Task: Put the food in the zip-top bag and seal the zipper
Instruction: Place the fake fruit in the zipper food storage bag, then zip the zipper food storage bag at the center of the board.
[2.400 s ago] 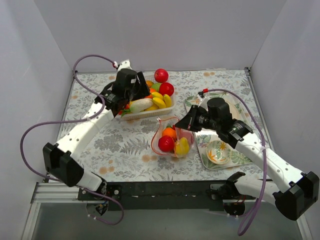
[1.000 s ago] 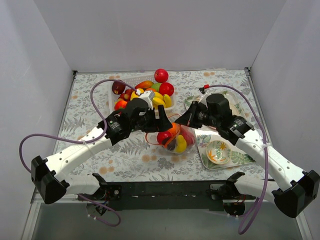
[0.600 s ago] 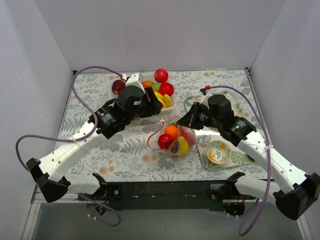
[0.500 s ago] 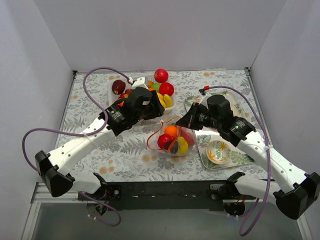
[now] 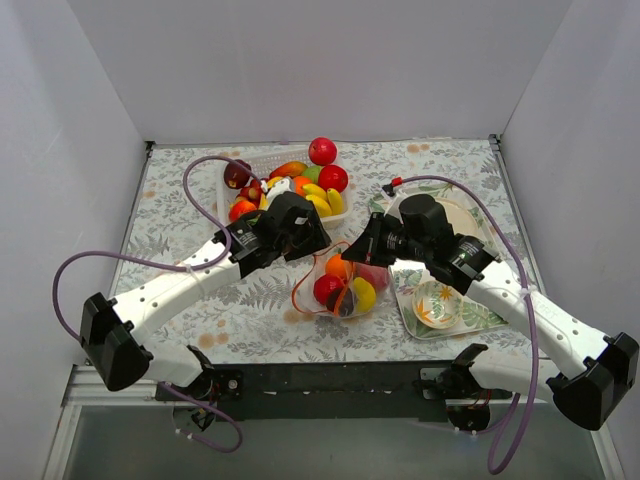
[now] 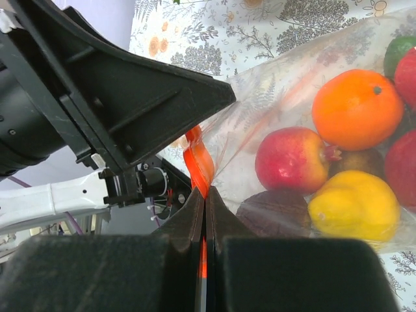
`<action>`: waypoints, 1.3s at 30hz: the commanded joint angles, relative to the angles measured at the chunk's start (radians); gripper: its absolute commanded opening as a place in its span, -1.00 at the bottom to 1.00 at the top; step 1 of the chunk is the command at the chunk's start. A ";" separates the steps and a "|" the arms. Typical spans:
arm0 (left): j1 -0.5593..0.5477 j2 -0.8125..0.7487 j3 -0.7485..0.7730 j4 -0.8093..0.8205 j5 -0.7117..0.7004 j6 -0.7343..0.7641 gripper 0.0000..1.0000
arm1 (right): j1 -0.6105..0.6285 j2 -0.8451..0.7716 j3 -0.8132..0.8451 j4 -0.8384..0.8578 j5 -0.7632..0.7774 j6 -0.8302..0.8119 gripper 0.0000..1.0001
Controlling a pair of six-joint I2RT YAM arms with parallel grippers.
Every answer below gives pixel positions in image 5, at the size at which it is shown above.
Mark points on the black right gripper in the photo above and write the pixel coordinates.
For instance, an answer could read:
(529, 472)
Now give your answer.
(373, 240)

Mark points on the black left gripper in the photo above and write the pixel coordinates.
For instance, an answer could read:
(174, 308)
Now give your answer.
(310, 239)

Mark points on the red toy apple back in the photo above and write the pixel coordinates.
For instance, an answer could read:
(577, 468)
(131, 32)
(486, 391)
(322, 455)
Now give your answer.
(378, 277)

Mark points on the orange toy orange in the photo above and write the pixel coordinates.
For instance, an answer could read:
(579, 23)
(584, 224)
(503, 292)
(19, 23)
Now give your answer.
(339, 267)

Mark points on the yellow toy peach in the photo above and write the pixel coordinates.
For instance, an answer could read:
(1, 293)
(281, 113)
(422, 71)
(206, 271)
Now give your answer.
(365, 294)

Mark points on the clear zip top bag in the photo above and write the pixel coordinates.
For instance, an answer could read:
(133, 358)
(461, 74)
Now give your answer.
(302, 296)

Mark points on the red yellow toy mango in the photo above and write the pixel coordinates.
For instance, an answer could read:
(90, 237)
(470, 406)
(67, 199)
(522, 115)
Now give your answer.
(324, 286)

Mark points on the dark purple toy plum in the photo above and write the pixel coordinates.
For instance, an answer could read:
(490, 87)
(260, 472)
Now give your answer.
(341, 303)

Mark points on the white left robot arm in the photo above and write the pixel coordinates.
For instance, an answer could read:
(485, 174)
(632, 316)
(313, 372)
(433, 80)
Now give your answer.
(116, 334)

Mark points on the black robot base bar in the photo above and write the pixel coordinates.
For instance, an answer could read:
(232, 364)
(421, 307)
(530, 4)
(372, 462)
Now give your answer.
(421, 390)

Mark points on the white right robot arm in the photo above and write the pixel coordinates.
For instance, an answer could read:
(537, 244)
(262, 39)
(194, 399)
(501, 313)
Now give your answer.
(586, 373)

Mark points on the red toy apple top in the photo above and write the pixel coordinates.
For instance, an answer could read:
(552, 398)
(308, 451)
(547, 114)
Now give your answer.
(322, 151)

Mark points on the small orange toy tangerine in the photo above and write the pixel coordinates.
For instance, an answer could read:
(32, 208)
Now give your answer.
(299, 183)

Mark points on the red toy cherry cluster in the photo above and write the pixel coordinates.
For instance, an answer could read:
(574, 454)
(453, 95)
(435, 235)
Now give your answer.
(252, 191)

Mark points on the yellow toy banana bunch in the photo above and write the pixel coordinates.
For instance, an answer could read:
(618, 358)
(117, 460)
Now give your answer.
(326, 202)

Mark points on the orange green toy mango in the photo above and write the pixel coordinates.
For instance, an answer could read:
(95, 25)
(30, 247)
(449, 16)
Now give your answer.
(290, 169)

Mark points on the green toy fruit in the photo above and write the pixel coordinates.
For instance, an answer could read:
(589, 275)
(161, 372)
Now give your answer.
(312, 173)

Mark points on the white plastic fruit basket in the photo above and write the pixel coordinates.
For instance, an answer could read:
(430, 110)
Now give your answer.
(263, 164)

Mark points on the red toy apple right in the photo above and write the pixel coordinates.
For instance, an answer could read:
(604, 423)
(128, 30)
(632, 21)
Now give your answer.
(333, 177)

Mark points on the dark red toy apple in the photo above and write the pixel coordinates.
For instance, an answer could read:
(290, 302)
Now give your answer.
(237, 174)

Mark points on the small floral bowl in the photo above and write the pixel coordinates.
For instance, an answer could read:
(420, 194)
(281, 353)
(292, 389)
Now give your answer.
(436, 305)

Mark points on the pink and cream plate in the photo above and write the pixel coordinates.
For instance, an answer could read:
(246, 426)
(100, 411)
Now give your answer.
(459, 218)

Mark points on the floral rectangular tray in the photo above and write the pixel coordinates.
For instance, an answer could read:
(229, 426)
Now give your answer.
(407, 275)

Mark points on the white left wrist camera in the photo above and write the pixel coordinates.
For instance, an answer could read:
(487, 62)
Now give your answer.
(275, 187)

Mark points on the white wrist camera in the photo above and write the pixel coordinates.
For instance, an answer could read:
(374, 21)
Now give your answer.
(275, 187)
(392, 202)

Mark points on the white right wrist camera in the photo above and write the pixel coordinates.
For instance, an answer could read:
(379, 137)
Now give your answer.
(392, 202)

